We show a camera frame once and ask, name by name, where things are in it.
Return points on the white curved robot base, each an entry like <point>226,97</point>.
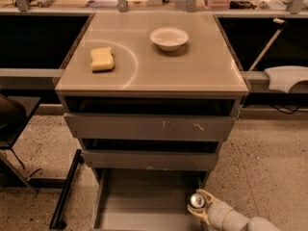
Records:
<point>283,78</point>

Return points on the grey top drawer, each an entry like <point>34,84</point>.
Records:
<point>149,127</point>

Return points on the white bowl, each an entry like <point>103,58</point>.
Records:
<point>169,39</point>

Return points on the dark chair at left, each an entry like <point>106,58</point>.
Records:
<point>15,113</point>

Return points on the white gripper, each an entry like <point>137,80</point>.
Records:
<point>219,211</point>

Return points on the dark pepsi can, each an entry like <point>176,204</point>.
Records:
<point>197,200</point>

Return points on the grey middle drawer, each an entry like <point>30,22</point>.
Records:
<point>150,160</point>

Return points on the grey leaning stick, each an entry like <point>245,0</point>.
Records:
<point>281,25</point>

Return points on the open grey bottom drawer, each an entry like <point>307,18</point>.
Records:
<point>145,200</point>

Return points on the black floor stand bar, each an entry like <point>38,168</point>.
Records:
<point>57,222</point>

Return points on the grey drawer cabinet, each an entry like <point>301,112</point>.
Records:
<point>200,78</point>

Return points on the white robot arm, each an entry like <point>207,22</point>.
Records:
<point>254,224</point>

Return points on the yellow sponge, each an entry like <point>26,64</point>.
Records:
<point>102,59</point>

